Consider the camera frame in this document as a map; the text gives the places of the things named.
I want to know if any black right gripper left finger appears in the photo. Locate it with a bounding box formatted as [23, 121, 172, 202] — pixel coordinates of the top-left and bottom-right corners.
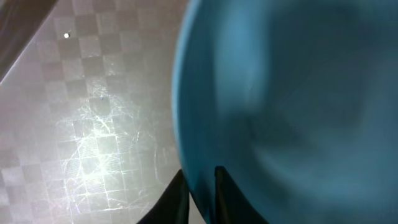
[137, 170, 190, 224]

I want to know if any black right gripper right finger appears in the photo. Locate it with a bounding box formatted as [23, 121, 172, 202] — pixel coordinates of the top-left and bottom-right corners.
[215, 166, 269, 224]

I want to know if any dark blue plate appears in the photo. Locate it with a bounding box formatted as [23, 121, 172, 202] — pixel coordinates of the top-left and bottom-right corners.
[172, 0, 397, 223]

